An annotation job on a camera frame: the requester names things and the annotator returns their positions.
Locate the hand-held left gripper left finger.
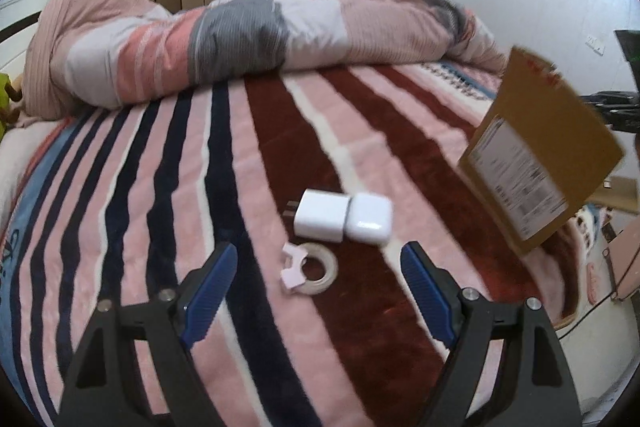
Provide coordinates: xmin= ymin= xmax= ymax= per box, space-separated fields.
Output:
xmin=54 ymin=241 xmax=239 ymax=427

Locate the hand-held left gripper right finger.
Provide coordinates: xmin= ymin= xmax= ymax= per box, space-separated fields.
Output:
xmin=400 ymin=241 xmax=584 ymax=427

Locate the white earbuds case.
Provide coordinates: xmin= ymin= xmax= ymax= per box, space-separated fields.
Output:
xmin=344 ymin=193 xmax=394 ymax=245

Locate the white tape roll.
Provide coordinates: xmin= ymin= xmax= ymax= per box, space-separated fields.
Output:
xmin=281 ymin=243 xmax=339 ymax=295

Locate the white power adapter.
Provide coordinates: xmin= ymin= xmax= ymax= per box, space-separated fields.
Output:
xmin=284 ymin=189 xmax=355 ymax=244

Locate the brown cardboard box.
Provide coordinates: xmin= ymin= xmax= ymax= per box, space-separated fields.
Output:
xmin=457 ymin=46 xmax=625 ymax=257

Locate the striped plush blanket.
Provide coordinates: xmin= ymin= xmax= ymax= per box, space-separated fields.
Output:
xmin=0 ymin=59 xmax=590 ymax=427

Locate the pink grey striped duvet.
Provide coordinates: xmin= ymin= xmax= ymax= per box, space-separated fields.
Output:
xmin=23 ymin=0 xmax=509 ymax=128

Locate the green plush toy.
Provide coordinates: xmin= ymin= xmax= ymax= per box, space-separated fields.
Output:
xmin=0 ymin=73 xmax=25 ymax=140

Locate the white bed headboard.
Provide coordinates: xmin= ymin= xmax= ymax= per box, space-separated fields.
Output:
xmin=0 ymin=0 xmax=57 ymax=78

